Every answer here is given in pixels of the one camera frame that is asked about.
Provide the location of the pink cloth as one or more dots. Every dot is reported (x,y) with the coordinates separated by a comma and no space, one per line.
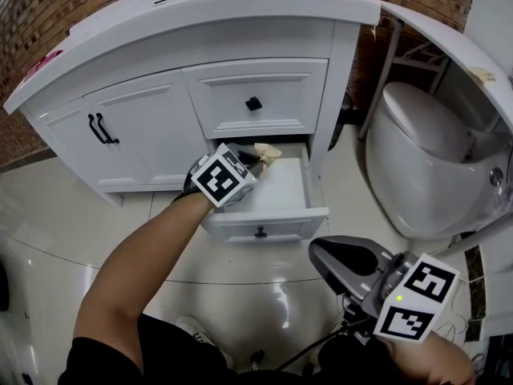
(42,64)

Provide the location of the white sink basin top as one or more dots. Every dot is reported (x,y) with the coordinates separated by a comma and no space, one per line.
(200,10)

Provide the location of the person's white shoe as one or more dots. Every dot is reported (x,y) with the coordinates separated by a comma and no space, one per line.
(200,335)

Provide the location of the beige cloth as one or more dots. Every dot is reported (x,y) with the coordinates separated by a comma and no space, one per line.
(269,154)

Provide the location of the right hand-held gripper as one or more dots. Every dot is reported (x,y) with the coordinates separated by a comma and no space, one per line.
(417,299)

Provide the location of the white vanity cabinet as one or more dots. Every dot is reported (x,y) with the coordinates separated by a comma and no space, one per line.
(240,42)

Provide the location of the person's left forearm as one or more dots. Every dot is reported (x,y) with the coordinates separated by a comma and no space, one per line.
(136,279)

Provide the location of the person's right forearm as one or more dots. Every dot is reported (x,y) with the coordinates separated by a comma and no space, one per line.
(433,363)

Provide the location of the white cabinet door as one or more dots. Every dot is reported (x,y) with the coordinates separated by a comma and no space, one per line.
(160,134)
(72,147)

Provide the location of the white toilet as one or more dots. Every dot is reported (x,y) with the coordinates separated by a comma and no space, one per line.
(401,175)

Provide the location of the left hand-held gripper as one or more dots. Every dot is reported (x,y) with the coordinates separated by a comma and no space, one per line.
(220,175)

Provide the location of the black square drawer knob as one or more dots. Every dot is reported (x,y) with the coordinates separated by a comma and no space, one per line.
(253,103)
(260,232)

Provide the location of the person's black shirt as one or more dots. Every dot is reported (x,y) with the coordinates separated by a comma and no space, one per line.
(96,363)

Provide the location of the person's black trousers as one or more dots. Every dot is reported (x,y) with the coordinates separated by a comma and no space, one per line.
(180,363)

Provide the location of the chrome toilet flush button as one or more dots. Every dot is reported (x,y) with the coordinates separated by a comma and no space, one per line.
(496,175)

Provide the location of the shallow white drawer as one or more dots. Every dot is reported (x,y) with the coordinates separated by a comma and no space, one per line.
(280,191)

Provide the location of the beige paper tag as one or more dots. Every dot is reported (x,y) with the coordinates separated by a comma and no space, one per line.
(483,74)

